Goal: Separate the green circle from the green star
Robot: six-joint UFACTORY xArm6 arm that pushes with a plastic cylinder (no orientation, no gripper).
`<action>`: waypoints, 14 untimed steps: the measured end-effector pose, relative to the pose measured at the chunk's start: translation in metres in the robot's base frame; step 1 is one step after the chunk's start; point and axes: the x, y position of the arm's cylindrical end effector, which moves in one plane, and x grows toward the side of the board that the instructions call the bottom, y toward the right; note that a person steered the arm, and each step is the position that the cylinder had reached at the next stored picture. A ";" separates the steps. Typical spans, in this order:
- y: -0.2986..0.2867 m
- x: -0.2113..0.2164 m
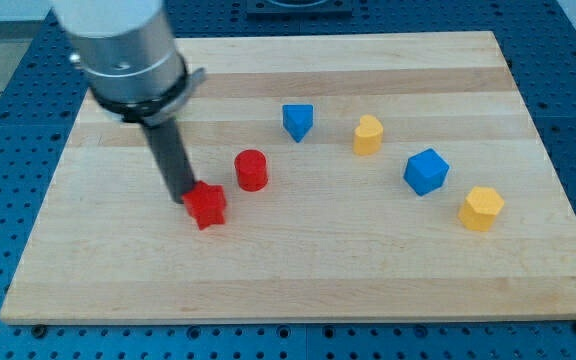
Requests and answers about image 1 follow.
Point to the blue cube block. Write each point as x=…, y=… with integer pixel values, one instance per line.
x=425, y=171

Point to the light wooden board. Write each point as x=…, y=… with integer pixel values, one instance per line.
x=333, y=236

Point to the yellow hexagon block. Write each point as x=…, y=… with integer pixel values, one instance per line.
x=480, y=208

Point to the red star block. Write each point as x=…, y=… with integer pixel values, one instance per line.
x=206, y=204

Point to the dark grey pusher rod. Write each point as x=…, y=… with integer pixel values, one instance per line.
x=166, y=145

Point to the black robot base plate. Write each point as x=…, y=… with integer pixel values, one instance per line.
x=297, y=7

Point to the yellow heart block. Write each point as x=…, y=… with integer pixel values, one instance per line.
x=368, y=135

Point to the blue triangle block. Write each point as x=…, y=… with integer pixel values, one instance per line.
x=297, y=120

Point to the red cylinder block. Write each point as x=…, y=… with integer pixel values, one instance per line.
x=251, y=170

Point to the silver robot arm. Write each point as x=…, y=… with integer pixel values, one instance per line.
x=127, y=51

